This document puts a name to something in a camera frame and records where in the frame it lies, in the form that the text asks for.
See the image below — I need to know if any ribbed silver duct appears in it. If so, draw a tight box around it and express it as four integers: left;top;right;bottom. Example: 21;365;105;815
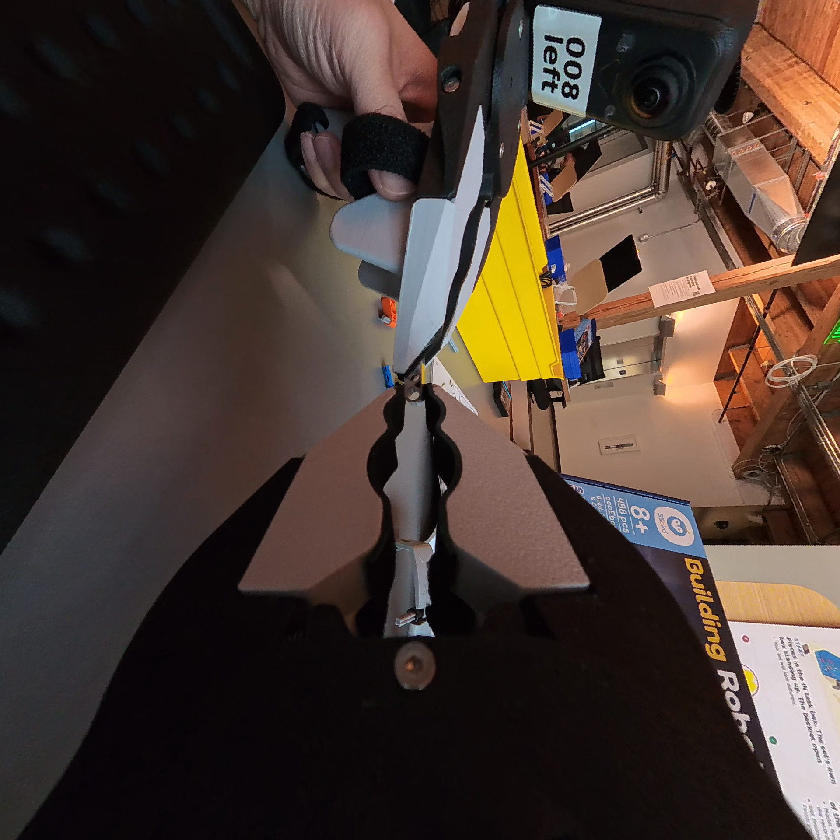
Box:
712;125;808;253

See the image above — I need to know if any cardboard stand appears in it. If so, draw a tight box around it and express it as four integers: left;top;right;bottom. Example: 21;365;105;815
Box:
714;579;840;630

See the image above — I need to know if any printed paper sheet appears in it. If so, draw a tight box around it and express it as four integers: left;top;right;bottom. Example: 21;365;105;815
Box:
728;620;840;840

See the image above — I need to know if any open instruction booklet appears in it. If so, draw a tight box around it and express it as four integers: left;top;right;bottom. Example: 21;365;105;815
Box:
427;356;481;416

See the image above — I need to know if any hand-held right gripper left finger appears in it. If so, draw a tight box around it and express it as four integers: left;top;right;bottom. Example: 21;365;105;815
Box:
238;387;403;636

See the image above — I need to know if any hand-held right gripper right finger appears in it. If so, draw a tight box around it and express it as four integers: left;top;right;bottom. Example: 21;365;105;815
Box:
423;384;592;636

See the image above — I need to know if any black perforated pad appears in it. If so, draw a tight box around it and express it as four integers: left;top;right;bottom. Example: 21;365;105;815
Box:
0;0;286;552

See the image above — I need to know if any grey desk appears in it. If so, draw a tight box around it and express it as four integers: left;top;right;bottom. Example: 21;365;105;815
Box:
0;85;565;840

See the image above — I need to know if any blue robot kit box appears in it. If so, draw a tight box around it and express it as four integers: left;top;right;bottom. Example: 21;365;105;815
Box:
561;474;769;772

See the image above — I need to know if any white paper notice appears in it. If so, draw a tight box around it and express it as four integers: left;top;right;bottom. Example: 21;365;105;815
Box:
648;270;716;308

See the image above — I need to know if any white cable coil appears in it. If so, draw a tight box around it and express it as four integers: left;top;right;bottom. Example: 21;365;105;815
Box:
764;354;818;389

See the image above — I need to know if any person's left hand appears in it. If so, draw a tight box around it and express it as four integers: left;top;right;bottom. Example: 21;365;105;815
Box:
252;0;441;202

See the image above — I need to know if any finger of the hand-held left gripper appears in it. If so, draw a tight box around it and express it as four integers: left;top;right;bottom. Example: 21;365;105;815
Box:
420;203;494;368
392;107;490;378

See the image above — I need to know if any grey hinged panel with axle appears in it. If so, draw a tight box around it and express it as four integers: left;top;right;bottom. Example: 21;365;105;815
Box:
392;537;437;639

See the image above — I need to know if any yellow parts bin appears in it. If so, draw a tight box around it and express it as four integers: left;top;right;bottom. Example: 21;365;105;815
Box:
456;138;567;385

